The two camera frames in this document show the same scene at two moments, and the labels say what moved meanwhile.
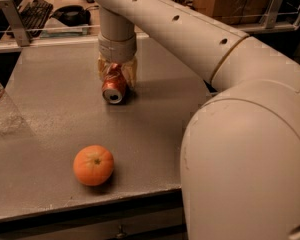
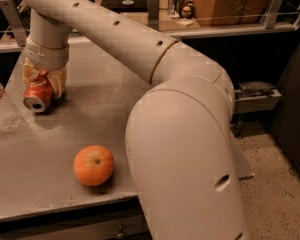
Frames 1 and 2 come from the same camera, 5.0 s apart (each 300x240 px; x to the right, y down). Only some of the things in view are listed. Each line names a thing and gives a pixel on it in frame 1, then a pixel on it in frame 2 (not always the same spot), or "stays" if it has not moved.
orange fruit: (93, 165) stays
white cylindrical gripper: (117, 49) → (46, 55)
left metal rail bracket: (15, 21) stays
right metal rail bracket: (274, 5) stays
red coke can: (114, 86) → (39, 93)
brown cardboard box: (238, 4) stays
